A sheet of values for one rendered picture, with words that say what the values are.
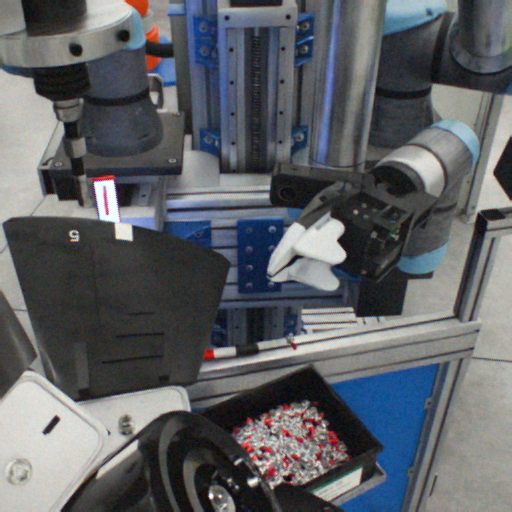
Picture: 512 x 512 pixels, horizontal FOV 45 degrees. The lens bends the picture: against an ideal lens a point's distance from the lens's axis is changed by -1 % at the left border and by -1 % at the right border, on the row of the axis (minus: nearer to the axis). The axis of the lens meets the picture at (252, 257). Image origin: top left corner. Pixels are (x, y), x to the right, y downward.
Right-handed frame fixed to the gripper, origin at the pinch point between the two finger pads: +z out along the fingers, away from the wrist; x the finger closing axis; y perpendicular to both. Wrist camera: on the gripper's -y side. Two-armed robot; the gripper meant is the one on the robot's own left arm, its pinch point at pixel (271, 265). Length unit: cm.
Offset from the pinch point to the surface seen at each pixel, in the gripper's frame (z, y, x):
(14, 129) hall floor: -128, -273, 147
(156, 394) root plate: 18.0, 3.3, -0.6
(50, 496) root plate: 29.5, 7.4, -6.5
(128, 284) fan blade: 11.3, -7.2, -0.3
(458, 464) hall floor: -83, 18, 117
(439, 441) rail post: -42, 15, 61
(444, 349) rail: -39, 10, 36
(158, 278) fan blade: 8.4, -6.4, 0.3
